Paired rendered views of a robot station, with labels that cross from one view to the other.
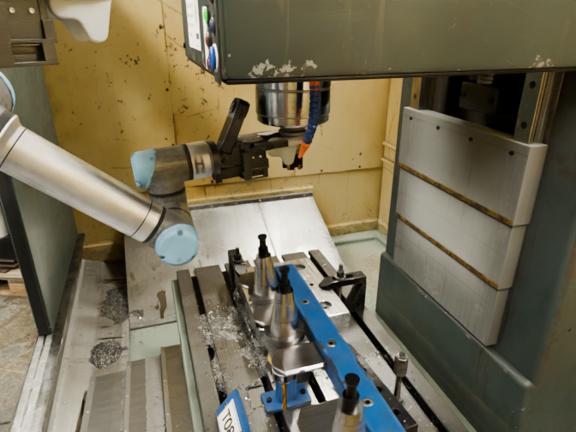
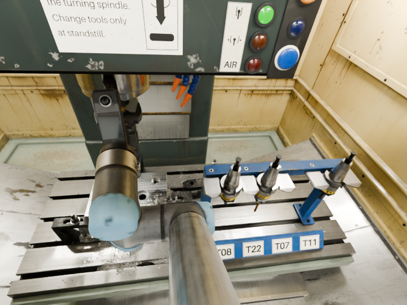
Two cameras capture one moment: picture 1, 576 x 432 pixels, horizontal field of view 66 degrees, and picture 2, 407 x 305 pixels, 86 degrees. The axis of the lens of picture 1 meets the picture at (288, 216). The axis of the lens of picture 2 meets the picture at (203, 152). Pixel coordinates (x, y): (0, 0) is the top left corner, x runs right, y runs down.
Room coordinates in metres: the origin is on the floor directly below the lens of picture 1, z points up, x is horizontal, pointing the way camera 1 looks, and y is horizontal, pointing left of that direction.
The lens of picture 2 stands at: (0.69, 0.44, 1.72)
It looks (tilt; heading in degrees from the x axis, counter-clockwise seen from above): 44 degrees down; 276
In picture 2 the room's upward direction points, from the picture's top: 6 degrees clockwise
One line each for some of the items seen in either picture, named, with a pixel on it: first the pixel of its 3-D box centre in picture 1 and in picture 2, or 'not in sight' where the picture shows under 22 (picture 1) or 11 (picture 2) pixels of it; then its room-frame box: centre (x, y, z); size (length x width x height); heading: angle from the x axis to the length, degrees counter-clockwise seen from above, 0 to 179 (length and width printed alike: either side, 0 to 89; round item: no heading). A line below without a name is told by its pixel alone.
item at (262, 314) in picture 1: (273, 314); (249, 184); (0.59, 0.02, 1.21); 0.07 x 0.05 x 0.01; 108
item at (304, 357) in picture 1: (296, 359); (284, 182); (0.49, -0.01, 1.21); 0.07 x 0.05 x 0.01; 108
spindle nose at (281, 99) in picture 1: (292, 92); (111, 60); (0.96, -0.01, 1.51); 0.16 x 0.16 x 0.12
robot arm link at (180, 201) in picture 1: (171, 215); (134, 225); (0.84, 0.24, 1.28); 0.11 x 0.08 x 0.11; 18
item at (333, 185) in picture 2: not in sight; (334, 179); (0.33, -0.06, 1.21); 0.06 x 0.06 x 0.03
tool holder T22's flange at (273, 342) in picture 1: (284, 334); (266, 183); (0.54, 0.01, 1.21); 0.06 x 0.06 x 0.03
